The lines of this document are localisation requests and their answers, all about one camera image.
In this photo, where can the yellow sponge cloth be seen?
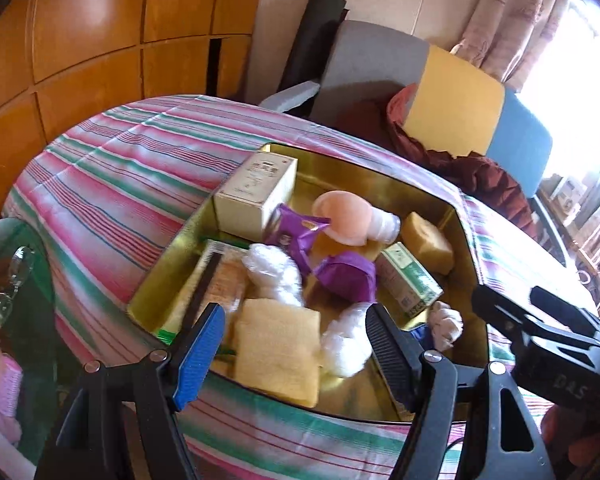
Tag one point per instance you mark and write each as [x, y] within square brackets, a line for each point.
[277, 355]

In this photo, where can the purple foil packet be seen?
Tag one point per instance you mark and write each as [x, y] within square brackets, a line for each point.
[292, 230]

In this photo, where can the grey yellow blue armchair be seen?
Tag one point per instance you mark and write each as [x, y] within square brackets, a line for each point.
[455, 95]

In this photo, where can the black rolled mat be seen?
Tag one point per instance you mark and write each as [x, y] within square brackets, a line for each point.
[312, 40]

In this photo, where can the person's right hand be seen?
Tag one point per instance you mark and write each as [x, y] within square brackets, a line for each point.
[575, 440]

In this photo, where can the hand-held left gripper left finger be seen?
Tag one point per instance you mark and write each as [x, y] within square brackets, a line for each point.
[200, 355]

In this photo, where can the window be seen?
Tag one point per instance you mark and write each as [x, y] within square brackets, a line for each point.
[575, 100]

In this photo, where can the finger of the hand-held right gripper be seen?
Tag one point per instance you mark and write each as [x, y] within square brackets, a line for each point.
[560, 310]
[497, 310]

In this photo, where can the green glass table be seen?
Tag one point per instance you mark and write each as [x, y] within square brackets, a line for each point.
[35, 320]

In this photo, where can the green drink carton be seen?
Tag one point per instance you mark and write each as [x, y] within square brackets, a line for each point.
[405, 280]

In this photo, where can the purple pouch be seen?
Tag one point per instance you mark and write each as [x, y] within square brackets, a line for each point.
[347, 275]

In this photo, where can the gold metal tin box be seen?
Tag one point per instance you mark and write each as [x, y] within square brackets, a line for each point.
[340, 175]

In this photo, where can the maroon puffer jacket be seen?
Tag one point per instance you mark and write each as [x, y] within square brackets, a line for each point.
[490, 180]

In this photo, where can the wooden wardrobe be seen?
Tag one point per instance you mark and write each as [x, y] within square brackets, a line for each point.
[90, 20]

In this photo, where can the striped tablecloth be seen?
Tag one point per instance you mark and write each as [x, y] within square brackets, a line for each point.
[120, 170]

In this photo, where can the white cardboard box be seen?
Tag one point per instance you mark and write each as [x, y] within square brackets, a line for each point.
[570, 192]

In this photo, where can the clear grain snack packet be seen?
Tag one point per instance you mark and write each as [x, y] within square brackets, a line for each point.
[225, 280]

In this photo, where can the blue tissue packet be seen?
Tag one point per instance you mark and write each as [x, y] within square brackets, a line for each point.
[445, 322]

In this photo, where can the beige cardboard box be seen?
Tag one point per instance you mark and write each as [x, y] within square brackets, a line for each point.
[255, 195]

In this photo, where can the wooden side table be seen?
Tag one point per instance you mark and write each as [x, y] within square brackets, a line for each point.
[587, 240]

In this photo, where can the peach round silicone object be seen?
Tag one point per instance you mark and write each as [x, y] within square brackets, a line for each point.
[342, 217]

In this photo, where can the beige patterned curtain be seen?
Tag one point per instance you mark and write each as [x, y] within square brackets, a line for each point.
[515, 25]

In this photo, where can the eyeglasses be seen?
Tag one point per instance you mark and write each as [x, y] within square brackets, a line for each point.
[22, 262]

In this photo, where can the yellow sponge cube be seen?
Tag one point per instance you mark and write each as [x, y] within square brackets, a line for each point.
[427, 242]

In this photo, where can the white plastic ball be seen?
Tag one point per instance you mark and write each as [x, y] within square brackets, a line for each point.
[347, 345]
[272, 272]

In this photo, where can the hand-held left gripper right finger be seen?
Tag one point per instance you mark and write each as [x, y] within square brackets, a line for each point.
[390, 360]

